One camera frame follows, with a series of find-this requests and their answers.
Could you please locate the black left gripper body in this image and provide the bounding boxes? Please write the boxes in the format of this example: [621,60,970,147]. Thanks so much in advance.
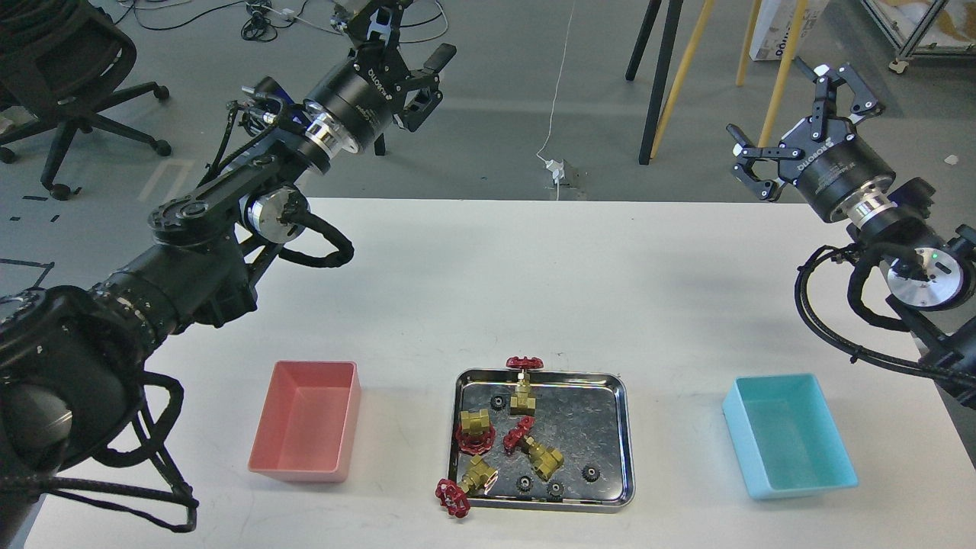
[304,44,411,145]

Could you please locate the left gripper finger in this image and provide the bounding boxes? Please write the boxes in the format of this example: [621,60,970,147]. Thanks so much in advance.
[334,1,412,47]
[393,43,457,132]

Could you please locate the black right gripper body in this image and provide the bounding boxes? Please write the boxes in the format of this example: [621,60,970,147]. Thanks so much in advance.
[779,118,895,223]

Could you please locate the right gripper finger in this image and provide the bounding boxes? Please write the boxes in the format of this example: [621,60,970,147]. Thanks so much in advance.
[726,124,801,203]
[792,58,885,134]

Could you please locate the brass valve red handle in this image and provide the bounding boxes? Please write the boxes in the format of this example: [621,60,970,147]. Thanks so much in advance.
[454,409,497,455]

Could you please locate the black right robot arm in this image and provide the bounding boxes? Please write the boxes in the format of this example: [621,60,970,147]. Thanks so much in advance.
[727,59,975,409]

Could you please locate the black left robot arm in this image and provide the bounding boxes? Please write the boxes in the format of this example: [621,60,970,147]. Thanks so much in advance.
[2,1,457,548]

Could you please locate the white cardboard box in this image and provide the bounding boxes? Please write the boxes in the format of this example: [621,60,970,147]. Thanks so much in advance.
[749,1,830,60]

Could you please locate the blue plastic box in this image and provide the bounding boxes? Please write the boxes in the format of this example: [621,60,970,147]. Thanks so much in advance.
[722,373,859,500]

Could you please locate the brass valve at tray top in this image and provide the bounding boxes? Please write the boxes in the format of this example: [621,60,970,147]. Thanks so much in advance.
[506,357,544,417]

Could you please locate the small black gear right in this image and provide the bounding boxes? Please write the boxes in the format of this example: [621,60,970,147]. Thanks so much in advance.
[581,464,601,483]

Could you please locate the pink plastic box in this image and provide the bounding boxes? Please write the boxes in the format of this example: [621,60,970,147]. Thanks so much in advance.
[248,361,361,483]

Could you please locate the brass valve tray centre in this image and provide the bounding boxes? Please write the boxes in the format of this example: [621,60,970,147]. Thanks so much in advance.
[502,416,564,482]

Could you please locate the brass valve tray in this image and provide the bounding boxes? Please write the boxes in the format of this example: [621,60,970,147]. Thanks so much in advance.
[502,416,564,482]
[435,455,499,519]

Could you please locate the small black gear bottom middle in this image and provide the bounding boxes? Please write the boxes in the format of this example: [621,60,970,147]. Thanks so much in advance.
[515,475,534,494]

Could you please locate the brass valve tray bottom left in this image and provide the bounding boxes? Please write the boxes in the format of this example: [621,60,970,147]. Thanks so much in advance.
[435,455,499,519]

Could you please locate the yellow wooden legs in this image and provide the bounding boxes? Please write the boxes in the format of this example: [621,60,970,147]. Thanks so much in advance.
[650,0,809,148]

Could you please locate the black stool legs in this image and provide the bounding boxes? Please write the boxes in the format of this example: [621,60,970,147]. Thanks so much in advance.
[624,1,684,165]

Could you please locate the black office chair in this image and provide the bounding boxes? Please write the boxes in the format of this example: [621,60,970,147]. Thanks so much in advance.
[1,1,172,201]

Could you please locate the shiny metal tray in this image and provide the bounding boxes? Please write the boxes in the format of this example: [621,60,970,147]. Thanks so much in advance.
[452,369,635,513]

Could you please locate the aluminium frame cart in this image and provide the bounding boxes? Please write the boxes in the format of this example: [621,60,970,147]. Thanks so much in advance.
[860,1,975,74]

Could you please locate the black floor cables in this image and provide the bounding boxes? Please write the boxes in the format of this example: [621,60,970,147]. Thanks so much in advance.
[99,0,451,44]

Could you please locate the white power adapter with cable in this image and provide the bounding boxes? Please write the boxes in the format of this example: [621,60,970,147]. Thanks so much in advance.
[535,1,576,201]

